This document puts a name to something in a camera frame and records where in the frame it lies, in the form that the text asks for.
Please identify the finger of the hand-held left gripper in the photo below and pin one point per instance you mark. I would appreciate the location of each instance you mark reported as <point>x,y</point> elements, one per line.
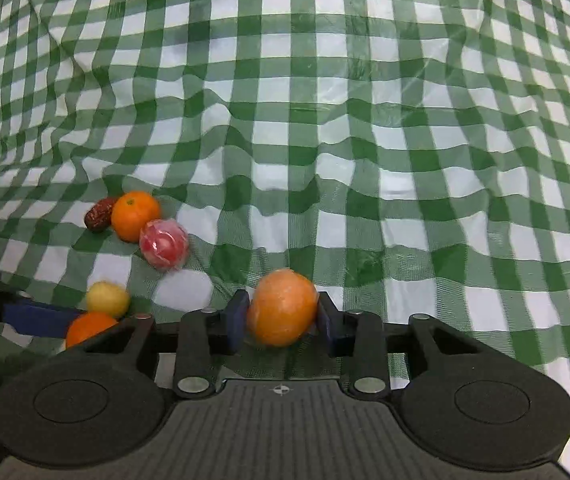
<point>40,320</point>

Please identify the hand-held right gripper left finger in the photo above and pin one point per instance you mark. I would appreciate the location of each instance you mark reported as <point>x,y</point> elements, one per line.
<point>237,322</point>

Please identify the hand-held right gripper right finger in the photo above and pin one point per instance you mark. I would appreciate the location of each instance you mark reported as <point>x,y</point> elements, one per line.
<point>330,327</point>

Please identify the plastic-wrapped orange fruit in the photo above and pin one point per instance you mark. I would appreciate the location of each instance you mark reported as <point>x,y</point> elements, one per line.
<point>282,307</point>

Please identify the small orange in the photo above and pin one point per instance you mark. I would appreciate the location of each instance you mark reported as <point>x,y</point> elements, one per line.
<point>135,215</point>
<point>87,331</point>

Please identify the small yellow-green fruit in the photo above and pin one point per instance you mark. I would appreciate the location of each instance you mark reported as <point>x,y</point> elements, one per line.
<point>108,300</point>

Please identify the red plastic-wrapped fruit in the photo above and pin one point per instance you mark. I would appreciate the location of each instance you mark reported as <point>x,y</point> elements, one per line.
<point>164,244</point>

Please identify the red date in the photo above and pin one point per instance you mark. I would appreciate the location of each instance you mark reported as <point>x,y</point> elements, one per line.
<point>99,216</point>

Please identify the green checkered tablecloth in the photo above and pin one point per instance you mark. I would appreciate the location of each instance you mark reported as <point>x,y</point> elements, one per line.
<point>315,110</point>

